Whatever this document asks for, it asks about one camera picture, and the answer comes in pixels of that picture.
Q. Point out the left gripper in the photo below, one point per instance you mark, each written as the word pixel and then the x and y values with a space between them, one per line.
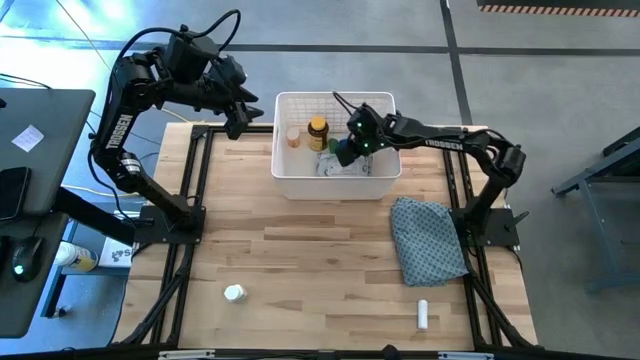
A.
pixel 220 97

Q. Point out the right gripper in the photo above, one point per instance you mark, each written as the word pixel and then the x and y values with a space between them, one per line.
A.
pixel 370 130

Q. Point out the green bandage roll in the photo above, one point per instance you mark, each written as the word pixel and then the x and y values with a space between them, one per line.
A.
pixel 333 145

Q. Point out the white printed supply packet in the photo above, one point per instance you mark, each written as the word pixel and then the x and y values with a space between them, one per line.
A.
pixel 330 167

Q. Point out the amber bottle yellow cap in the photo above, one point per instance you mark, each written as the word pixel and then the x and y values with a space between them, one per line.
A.
pixel 318 135

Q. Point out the orange vial white cap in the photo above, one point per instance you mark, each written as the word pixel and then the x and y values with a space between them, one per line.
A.
pixel 293 137

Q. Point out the small white gauze roll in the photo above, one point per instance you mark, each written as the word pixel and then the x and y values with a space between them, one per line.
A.
pixel 423 314

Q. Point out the white plastic bottle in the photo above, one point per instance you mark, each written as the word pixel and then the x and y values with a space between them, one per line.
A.
pixel 234 292

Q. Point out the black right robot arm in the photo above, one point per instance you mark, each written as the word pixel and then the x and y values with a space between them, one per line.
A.
pixel 450 142

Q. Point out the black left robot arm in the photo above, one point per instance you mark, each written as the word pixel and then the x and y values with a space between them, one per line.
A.
pixel 117 130

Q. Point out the white plastic basket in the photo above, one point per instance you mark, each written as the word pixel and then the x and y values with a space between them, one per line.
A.
pixel 340 187

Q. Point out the blue patterned cloth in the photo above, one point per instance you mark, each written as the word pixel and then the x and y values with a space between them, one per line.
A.
pixel 425 245

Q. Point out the grey desk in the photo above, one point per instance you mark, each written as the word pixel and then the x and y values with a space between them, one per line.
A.
pixel 55 120

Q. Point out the white printed box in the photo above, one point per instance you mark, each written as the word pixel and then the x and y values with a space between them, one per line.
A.
pixel 116 254

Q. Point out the white sticky note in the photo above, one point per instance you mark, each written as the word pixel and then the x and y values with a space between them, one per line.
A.
pixel 27 138

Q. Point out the white and yellow bottle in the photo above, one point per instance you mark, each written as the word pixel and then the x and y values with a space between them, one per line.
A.
pixel 75 255

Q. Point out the hazard striped floor mat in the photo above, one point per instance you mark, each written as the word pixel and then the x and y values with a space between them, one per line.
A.
pixel 550 9

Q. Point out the black computer mouse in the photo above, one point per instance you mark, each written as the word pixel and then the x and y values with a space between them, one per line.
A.
pixel 27 255

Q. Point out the grey-blue metal cart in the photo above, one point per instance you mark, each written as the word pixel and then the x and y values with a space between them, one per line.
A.
pixel 615 160

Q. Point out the black aluminium table frame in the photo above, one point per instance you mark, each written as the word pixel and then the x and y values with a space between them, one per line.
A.
pixel 260 129

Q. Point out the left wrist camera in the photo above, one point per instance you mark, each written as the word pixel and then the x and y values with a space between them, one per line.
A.
pixel 232 70

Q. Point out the silver metal bracket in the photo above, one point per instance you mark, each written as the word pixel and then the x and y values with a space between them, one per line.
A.
pixel 465 356
pixel 186 355

